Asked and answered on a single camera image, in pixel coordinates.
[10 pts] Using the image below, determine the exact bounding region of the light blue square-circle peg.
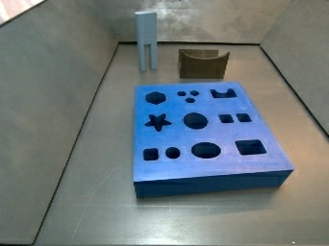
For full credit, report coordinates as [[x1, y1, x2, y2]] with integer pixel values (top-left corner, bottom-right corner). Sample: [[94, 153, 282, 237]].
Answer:
[[135, 12, 156, 71]]

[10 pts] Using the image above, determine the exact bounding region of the blue foam shape board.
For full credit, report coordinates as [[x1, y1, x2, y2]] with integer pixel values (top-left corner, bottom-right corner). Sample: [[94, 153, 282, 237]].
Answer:
[[134, 82, 294, 198]]

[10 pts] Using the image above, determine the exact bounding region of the black curved bracket stand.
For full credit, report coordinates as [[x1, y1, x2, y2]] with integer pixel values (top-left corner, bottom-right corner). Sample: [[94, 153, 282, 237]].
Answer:
[[179, 49, 230, 79]]

